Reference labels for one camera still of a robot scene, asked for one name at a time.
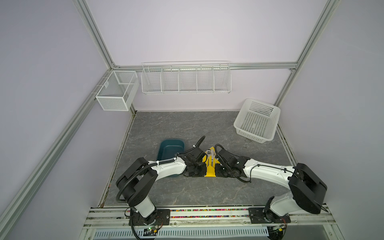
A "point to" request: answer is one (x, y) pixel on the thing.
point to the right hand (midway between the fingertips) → (215, 173)
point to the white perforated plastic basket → (257, 120)
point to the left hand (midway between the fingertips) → (206, 175)
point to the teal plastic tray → (169, 149)
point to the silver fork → (213, 154)
